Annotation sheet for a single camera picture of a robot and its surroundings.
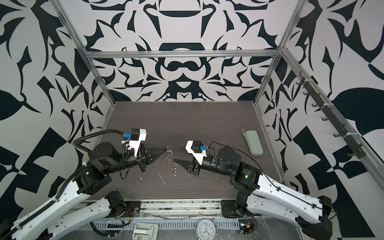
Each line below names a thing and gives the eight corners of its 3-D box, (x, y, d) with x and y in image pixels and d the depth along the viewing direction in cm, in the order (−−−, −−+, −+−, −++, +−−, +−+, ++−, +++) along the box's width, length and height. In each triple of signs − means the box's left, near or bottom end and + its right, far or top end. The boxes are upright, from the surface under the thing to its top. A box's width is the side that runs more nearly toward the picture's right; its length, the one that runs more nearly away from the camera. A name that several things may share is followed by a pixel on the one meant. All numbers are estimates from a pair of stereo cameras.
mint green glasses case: (250, 155, 94) (251, 153, 91) (244, 132, 104) (245, 130, 102) (263, 155, 94) (264, 153, 91) (255, 132, 104) (257, 130, 102)
